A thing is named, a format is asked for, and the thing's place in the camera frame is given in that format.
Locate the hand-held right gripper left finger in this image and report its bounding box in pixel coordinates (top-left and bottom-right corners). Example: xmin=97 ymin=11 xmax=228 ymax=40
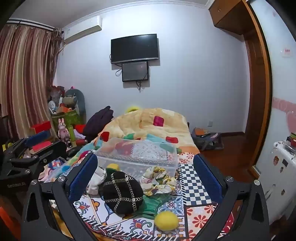
xmin=21 ymin=153 xmax=99 ymax=241

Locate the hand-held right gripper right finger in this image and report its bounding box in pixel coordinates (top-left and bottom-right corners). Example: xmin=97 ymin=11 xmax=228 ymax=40
xmin=193 ymin=153 xmax=270 ymax=241

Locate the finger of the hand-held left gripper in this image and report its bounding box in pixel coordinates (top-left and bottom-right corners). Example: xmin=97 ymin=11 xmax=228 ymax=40
xmin=23 ymin=140 xmax=68 ymax=166
xmin=3 ymin=130 xmax=53 ymax=160

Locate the black chain-trimmed hat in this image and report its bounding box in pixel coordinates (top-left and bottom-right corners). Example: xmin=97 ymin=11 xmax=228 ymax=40
xmin=102 ymin=171 xmax=144 ymax=215

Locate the clear plastic storage box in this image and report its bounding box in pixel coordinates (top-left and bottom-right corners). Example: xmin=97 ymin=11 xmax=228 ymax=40
xmin=95 ymin=137 xmax=179 ymax=179

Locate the floral yellow white scarf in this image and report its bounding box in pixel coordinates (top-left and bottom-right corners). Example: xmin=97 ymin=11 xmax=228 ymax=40
xmin=140 ymin=166 xmax=183 ymax=194

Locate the yellow soft ball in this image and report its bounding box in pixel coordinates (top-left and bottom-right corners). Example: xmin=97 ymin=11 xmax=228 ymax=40
xmin=154 ymin=211 xmax=179 ymax=231

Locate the red box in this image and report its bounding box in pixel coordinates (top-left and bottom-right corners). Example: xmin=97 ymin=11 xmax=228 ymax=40
xmin=31 ymin=121 xmax=52 ymax=133
xmin=32 ymin=141 xmax=52 ymax=153

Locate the colourful patterned bed sheet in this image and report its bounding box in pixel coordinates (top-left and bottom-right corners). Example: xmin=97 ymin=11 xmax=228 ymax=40
xmin=38 ymin=152 xmax=234 ymax=241

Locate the white cloth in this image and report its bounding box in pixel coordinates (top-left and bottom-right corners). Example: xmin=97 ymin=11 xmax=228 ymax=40
xmin=87 ymin=166 xmax=107 ymax=195

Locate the pink rabbit toy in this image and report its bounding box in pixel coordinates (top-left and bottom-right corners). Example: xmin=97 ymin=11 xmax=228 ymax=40
xmin=58 ymin=118 xmax=70 ymax=146

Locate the green cardboard box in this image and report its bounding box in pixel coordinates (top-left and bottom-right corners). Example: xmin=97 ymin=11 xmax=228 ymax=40
xmin=51 ymin=109 xmax=84 ymax=139

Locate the grey bag with clutter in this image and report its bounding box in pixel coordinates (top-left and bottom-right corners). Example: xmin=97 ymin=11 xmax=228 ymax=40
xmin=191 ymin=127 xmax=224 ymax=151

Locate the dark purple clothing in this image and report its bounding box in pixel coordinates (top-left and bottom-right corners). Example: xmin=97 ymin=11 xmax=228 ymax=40
xmin=83 ymin=106 xmax=114 ymax=142

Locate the grey plush toy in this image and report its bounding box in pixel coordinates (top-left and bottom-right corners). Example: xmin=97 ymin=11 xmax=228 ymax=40
xmin=65 ymin=89 xmax=86 ymax=117

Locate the red striped curtain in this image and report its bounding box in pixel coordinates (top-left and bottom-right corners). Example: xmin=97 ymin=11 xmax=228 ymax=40
xmin=0 ymin=23 xmax=63 ymax=142

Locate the green knitted cloth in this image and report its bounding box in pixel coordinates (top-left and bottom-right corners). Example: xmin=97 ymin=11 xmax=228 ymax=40
xmin=133 ymin=193 xmax=172 ymax=219

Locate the white cabinet with stickers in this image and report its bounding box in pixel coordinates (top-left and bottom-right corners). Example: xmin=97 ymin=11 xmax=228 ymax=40
xmin=255 ymin=139 xmax=296 ymax=223

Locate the yellow patchwork quilt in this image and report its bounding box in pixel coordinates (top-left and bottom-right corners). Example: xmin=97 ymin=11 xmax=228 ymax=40
xmin=69 ymin=108 xmax=201 ymax=167

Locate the white air conditioner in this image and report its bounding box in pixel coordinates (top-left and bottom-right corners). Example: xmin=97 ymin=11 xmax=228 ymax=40
xmin=62 ymin=16 xmax=102 ymax=44

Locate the wooden overhead cabinet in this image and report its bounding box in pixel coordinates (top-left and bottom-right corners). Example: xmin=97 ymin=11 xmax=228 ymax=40
xmin=208 ymin=0 xmax=250 ymax=36

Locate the wooden door frame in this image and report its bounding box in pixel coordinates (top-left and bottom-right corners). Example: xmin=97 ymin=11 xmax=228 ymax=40
xmin=242 ymin=0 xmax=272 ymax=179

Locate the pink wall sticker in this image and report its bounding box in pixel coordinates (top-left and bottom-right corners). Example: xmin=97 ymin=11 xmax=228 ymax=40
xmin=272 ymin=97 xmax=296 ymax=136

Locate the small black wall monitor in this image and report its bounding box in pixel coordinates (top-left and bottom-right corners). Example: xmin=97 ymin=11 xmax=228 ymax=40
xmin=122 ymin=61 xmax=149 ymax=82

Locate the large black wall television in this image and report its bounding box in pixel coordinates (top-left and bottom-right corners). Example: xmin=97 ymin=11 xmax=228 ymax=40
xmin=110 ymin=34 xmax=159 ymax=65

